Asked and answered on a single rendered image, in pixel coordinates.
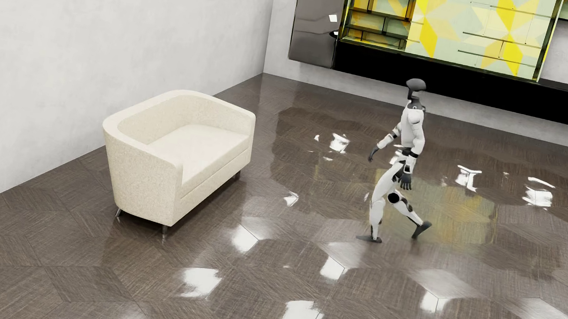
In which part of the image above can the robot left leg, white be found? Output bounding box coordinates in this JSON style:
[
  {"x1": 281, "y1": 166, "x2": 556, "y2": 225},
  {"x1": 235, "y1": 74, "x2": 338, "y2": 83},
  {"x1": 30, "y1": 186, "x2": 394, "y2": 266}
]
[{"x1": 355, "y1": 159, "x2": 404, "y2": 246}]

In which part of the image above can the glossy grey wall cabinet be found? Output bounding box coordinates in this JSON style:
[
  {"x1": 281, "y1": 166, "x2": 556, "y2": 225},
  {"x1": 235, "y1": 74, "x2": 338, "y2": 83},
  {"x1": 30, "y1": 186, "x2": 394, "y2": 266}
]
[{"x1": 286, "y1": 0, "x2": 347, "y2": 70}]

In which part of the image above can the robot right leg, white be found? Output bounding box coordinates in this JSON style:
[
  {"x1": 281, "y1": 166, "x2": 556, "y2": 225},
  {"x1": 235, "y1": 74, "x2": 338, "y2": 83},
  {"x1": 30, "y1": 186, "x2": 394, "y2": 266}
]
[{"x1": 379, "y1": 165, "x2": 441, "y2": 242}]

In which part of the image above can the robot head, dark grey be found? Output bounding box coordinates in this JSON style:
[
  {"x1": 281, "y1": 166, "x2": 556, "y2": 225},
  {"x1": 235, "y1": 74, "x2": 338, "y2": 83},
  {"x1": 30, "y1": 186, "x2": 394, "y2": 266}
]
[{"x1": 403, "y1": 76, "x2": 428, "y2": 105}]

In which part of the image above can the yellow green patterned cabinet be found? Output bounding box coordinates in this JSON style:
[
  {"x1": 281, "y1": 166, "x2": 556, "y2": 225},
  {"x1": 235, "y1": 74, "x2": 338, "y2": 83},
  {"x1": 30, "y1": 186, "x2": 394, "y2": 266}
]
[{"x1": 402, "y1": 0, "x2": 564, "y2": 85}]

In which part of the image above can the open green shelf unit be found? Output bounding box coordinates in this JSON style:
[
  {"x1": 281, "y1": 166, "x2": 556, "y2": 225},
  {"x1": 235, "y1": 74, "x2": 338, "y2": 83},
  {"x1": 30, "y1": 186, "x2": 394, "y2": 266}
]
[{"x1": 340, "y1": 0, "x2": 419, "y2": 53}]

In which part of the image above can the robot torso, white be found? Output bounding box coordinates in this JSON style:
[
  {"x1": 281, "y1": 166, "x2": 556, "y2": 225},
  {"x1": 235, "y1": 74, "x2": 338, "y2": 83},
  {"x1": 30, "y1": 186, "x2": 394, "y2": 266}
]
[{"x1": 392, "y1": 100, "x2": 432, "y2": 160}]

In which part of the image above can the long black wall cabinet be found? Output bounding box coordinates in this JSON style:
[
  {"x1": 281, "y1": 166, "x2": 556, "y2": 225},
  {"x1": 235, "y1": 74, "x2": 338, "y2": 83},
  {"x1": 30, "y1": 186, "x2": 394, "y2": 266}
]
[{"x1": 328, "y1": 38, "x2": 568, "y2": 129}]

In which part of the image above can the white fabric sofa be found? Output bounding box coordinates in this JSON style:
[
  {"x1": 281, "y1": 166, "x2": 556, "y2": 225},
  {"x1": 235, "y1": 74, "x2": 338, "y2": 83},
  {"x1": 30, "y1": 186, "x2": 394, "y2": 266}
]
[{"x1": 86, "y1": 77, "x2": 261, "y2": 248}]

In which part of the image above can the robot leg, white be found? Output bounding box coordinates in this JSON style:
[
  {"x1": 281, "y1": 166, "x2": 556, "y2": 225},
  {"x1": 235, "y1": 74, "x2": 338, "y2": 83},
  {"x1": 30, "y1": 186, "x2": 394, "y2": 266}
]
[
  {"x1": 379, "y1": 165, "x2": 441, "y2": 242},
  {"x1": 355, "y1": 159, "x2": 404, "y2": 246}
]

